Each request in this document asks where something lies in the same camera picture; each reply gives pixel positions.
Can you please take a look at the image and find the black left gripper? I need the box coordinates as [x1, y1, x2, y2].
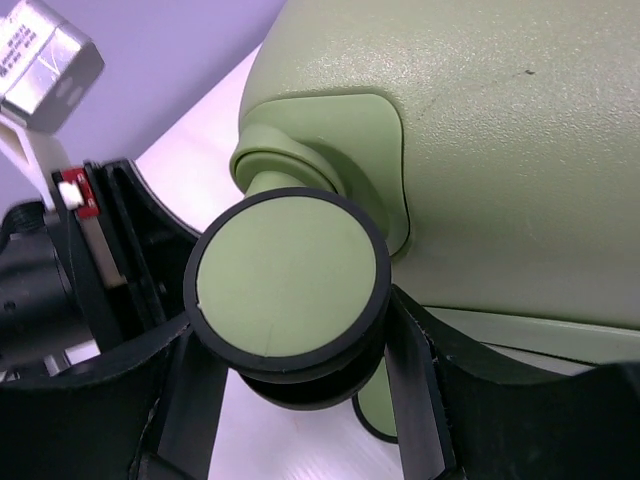
[1, 160, 198, 371]

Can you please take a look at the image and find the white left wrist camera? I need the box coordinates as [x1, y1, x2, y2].
[1, 1, 104, 210]

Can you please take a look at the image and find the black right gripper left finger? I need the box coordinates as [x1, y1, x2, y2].
[1, 324, 227, 479]

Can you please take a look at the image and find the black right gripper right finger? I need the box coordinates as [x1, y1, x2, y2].
[386, 288, 639, 479]

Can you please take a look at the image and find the green hard-shell suitcase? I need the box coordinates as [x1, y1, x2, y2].
[182, 0, 640, 444]

